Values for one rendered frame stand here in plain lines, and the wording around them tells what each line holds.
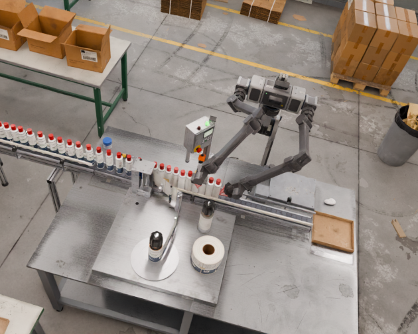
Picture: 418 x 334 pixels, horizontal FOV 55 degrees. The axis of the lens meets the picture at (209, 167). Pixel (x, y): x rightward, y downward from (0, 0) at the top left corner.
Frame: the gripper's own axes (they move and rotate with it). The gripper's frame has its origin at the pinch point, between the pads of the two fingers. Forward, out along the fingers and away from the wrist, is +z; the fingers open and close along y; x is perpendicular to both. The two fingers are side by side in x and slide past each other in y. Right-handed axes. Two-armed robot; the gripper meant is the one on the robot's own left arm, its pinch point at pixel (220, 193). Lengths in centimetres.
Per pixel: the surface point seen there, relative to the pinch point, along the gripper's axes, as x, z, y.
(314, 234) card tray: 64, -39, 6
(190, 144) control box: -47.4, -15.0, -0.6
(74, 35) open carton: -137, 107, -137
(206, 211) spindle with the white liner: -17.8, -12.0, 32.1
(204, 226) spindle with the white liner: -5.1, 1.2, 32.3
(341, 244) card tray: 79, -51, 9
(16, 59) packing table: -160, 150, -104
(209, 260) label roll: -2, -9, 59
